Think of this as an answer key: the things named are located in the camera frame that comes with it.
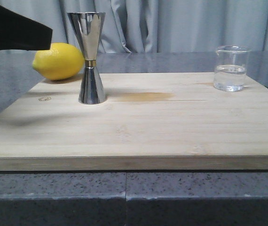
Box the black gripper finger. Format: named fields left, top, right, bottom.
left=0, top=5, right=52, bottom=50

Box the steel double jigger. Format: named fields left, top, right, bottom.
left=68, top=12, right=107, bottom=105

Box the clear glass beaker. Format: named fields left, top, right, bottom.
left=213, top=45, right=251, bottom=92

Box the yellow lemon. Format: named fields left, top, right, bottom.
left=32, top=42, right=84, bottom=81

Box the light wooden cutting board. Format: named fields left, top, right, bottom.
left=0, top=73, right=268, bottom=171

